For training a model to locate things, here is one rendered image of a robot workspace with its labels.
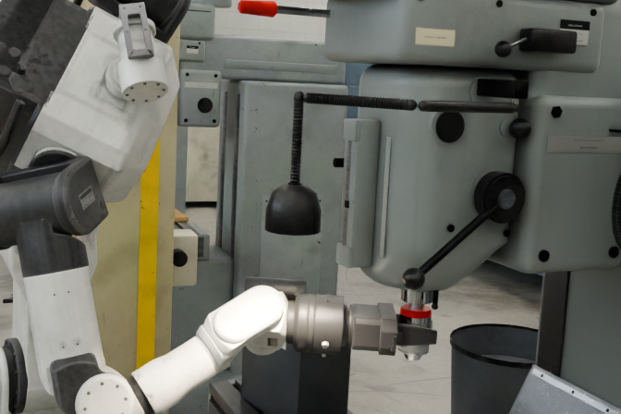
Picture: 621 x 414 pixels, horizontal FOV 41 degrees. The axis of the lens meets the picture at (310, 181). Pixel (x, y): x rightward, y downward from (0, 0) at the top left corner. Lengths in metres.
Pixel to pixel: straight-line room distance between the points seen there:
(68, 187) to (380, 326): 0.48
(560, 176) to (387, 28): 0.33
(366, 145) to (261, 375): 0.70
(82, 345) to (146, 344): 1.81
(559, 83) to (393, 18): 0.28
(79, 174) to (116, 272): 1.72
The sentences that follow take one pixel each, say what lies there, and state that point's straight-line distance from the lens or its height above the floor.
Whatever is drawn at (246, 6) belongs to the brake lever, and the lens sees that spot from 1.22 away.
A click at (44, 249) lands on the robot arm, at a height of 1.36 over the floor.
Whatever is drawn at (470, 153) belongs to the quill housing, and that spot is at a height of 1.51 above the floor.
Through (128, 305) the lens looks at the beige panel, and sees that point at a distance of 2.95.
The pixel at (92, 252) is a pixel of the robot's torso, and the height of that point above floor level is 1.25.
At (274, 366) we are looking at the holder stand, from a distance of 1.68.
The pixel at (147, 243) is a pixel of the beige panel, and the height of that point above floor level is 1.01.
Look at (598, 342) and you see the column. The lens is 1.54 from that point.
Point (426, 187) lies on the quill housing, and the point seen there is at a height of 1.47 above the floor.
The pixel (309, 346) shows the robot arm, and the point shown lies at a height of 1.21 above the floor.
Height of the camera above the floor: 1.61
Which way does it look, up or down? 7 degrees down
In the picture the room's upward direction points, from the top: 3 degrees clockwise
